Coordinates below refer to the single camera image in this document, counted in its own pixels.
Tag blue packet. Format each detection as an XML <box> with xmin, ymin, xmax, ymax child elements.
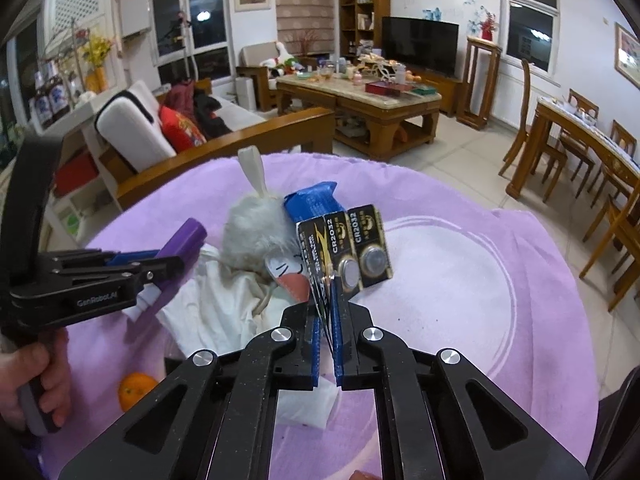
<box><xmin>282</xmin><ymin>180</ymin><xmax>346</xmax><ymax>224</ymax></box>

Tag black television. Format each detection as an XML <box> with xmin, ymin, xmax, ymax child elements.
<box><xmin>381</xmin><ymin>16</ymin><xmax>460</xmax><ymax>80</ymax></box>

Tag balcony glass door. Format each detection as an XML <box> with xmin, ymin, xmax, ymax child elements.
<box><xmin>147</xmin><ymin>0</ymin><xmax>236</xmax><ymax>92</ymax></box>

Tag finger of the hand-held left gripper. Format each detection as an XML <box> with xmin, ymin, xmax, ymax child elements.
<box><xmin>50</xmin><ymin>249</ymin><xmax>164</xmax><ymax>269</ymax></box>
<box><xmin>49</xmin><ymin>256</ymin><xmax>186</xmax><ymax>289</ymax></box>

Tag wooden dining table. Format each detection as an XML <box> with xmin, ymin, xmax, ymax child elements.
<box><xmin>506</xmin><ymin>97</ymin><xmax>640</xmax><ymax>281</ymax></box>

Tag white fluffy plush toy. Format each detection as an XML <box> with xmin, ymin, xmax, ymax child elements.
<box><xmin>220</xmin><ymin>146</ymin><xmax>313</xmax><ymax>306</ymax></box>

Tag wooden sofa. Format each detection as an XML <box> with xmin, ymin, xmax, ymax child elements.
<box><xmin>92</xmin><ymin>80</ymin><xmax>336</xmax><ymax>211</ymax></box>

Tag white shelf unit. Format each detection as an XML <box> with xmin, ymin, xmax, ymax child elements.
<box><xmin>35</xmin><ymin>92</ymin><xmax>126</xmax><ymax>251</ymax></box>

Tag wooden coffee table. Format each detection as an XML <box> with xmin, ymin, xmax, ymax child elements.
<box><xmin>276</xmin><ymin>67</ymin><xmax>443</xmax><ymax>163</ymax></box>

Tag white tissue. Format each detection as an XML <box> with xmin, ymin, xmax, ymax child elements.
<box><xmin>157</xmin><ymin>245</ymin><xmax>301</xmax><ymax>356</ymax></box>
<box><xmin>276</xmin><ymin>377</ymin><xmax>342</xmax><ymax>431</ymax></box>

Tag black coin battery card strip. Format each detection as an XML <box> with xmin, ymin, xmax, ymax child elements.
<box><xmin>295</xmin><ymin>204</ymin><xmax>394</xmax><ymax>351</ymax></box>

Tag red pillow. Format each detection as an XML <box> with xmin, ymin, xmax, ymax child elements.
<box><xmin>159</xmin><ymin>105</ymin><xmax>207</xmax><ymax>154</ymax></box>

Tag wooden television stand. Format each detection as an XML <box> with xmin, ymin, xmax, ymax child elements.
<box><xmin>415</xmin><ymin>70</ymin><xmax>464</xmax><ymax>119</ymax></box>

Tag red flower vase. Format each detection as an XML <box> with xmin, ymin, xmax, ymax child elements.
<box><xmin>475</xmin><ymin>9</ymin><xmax>499</xmax><ymax>41</ymax></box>

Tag white wall cabinet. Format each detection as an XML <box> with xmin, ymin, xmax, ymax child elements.
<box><xmin>119</xmin><ymin>0</ymin><xmax>152</xmax><ymax>37</ymax></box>

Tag dark clothes pile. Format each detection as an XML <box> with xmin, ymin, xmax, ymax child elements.
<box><xmin>167</xmin><ymin>79</ymin><xmax>234</xmax><ymax>139</ymax></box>

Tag orange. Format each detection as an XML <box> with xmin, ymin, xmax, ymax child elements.
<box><xmin>118</xmin><ymin>372</ymin><xmax>160</xmax><ymax>411</ymax></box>

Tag white goose plush toy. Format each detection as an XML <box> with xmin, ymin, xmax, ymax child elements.
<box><xmin>260</xmin><ymin>41</ymin><xmax>306</xmax><ymax>79</ymax></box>

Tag wide framed flower painting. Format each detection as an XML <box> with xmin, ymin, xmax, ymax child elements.
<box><xmin>614</xmin><ymin>22</ymin><xmax>640</xmax><ymax>89</ymax></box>

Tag red twig decoration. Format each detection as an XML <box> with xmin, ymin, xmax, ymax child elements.
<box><xmin>295</xmin><ymin>29</ymin><xmax>321</xmax><ymax>56</ymax></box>

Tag person's left hand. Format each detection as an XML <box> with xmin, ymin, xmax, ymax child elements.
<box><xmin>0</xmin><ymin>329</ymin><xmax>72</xmax><ymax>433</ymax></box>

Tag purple tablecloth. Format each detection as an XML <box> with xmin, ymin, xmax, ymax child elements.
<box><xmin>30</xmin><ymin>152</ymin><xmax>601</xmax><ymax>480</ymax></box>

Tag purple tube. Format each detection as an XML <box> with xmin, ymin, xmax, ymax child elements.
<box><xmin>122</xmin><ymin>217</ymin><xmax>208</xmax><ymax>331</ymax></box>

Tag white ornate fruit stand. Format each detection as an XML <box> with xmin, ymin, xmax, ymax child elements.
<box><xmin>357</xmin><ymin>52</ymin><xmax>402</xmax><ymax>82</ymax></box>

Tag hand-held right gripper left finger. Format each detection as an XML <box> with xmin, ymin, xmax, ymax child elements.
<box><xmin>59</xmin><ymin>305</ymin><xmax>323</xmax><ymax>480</ymax></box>

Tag dark night window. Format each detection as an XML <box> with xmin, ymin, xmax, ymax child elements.
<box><xmin>499</xmin><ymin>0</ymin><xmax>560</xmax><ymax>86</ymax></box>

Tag red storage box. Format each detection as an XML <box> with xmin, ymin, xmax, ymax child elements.
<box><xmin>54</xmin><ymin>152</ymin><xmax>99</xmax><ymax>197</ymax></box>

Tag red flat box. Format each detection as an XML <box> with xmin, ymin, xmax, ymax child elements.
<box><xmin>365</xmin><ymin>81</ymin><xmax>414</xmax><ymax>97</ymax></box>

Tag wooden armchair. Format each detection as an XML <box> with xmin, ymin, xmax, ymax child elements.
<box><xmin>236</xmin><ymin>42</ymin><xmax>307</xmax><ymax>114</ymax></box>

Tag wooden bookshelf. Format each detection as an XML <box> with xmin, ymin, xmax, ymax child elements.
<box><xmin>338</xmin><ymin>0</ymin><xmax>391</xmax><ymax>59</ymax></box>

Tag tall wooden plant stand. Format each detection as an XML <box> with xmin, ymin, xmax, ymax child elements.
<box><xmin>456</xmin><ymin>35</ymin><xmax>502</xmax><ymax>132</ymax></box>

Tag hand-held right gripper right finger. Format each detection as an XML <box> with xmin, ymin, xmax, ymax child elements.
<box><xmin>334</xmin><ymin>285</ymin><xmax>591</xmax><ymax>480</ymax></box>

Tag striped roller blind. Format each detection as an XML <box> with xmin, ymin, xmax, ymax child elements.
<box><xmin>274</xmin><ymin>0</ymin><xmax>335</xmax><ymax>55</ymax></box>

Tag yellow artificial flowers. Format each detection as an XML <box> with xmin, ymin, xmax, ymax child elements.
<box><xmin>82</xmin><ymin>35</ymin><xmax>114</xmax><ymax>94</ymax></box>

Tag bottle with blue label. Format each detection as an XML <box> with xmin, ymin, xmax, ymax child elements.
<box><xmin>32</xmin><ymin>72</ymin><xmax>54</xmax><ymax>129</ymax></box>
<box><xmin>47</xmin><ymin>67</ymin><xmax>71</xmax><ymax>122</ymax></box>

